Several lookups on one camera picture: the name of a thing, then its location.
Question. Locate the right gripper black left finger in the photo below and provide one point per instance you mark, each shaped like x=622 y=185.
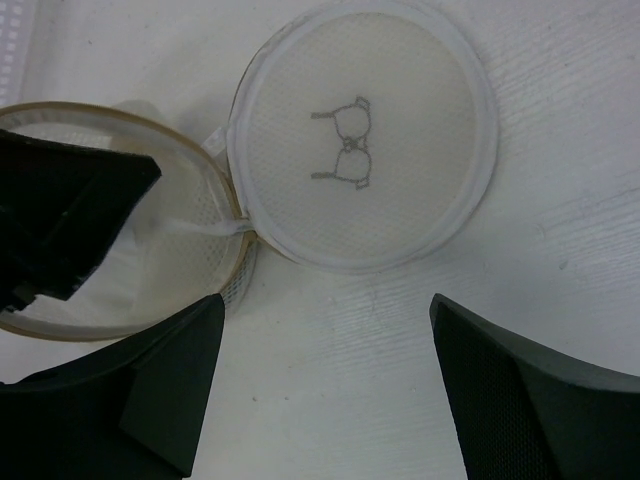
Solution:
x=131 y=410

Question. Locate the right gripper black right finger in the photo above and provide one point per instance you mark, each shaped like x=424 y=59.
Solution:
x=525 y=411

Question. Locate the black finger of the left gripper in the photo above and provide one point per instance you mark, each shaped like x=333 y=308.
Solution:
x=62 y=208

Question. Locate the round white mesh laundry bag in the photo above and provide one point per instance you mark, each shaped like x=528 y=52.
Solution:
x=361 y=137

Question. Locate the white plastic perforated basket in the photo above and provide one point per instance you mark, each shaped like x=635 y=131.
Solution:
x=17 y=23

